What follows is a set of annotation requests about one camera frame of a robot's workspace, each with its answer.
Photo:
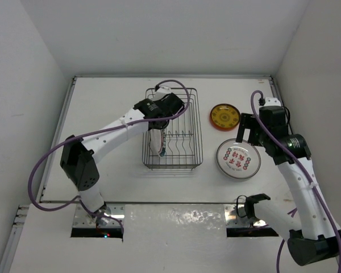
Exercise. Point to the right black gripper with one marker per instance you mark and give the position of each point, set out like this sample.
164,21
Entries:
247,121

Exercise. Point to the yellow brown plate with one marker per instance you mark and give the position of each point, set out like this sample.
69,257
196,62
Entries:
224,109

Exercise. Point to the orange plate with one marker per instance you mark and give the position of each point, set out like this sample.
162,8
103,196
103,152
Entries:
224,122

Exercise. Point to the white plate green rim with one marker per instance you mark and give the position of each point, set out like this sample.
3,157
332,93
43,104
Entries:
158,142

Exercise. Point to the white patterned plate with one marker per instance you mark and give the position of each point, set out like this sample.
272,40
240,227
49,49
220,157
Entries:
238,160

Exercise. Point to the white plate dark rim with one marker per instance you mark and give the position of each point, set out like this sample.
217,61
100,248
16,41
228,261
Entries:
224,175

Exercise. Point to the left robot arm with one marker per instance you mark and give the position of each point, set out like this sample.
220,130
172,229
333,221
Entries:
80,156

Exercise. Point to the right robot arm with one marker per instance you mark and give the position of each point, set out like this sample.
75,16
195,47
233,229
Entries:
316,236

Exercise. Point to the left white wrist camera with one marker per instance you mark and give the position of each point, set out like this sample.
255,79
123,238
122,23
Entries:
161,92

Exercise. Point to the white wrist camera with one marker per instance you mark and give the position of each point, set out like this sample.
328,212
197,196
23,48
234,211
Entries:
269,101
161,92

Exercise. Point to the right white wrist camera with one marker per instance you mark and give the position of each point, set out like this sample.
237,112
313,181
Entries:
269,101

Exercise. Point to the metal wire dish rack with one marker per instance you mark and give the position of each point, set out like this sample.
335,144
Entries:
182,144

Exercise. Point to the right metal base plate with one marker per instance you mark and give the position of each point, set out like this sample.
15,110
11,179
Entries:
234,218

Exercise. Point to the metal base plate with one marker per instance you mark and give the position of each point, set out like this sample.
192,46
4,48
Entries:
113,211
234,218

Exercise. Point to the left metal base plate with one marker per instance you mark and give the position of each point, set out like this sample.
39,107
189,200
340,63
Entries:
113,211

